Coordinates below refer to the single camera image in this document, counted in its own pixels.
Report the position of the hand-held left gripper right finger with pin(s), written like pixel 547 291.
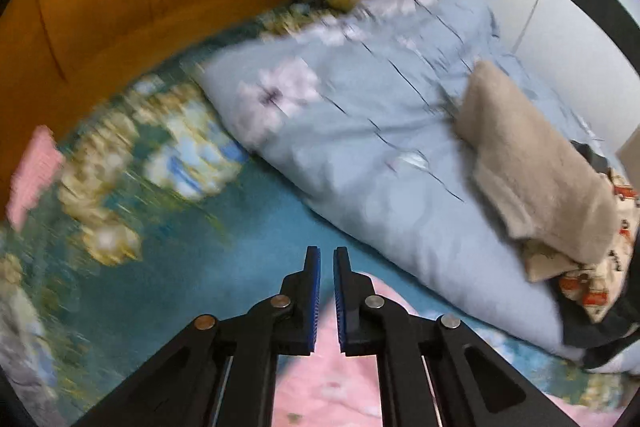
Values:
pixel 340 307

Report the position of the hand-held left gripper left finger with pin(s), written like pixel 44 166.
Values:
pixel 314 302

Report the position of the pink floral knitted sweater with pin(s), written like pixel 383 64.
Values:
pixel 325 387

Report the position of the teal floral bed sheet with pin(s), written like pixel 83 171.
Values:
pixel 200 257

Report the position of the light blue floral quilt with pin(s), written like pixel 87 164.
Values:
pixel 375 147

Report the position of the beige folded garment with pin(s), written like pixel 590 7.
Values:
pixel 530 157

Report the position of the cream printed garment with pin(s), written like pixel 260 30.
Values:
pixel 585 289

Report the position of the black garment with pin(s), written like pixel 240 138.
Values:
pixel 600 337

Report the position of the pink knitted cloth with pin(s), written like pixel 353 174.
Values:
pixel 35 172

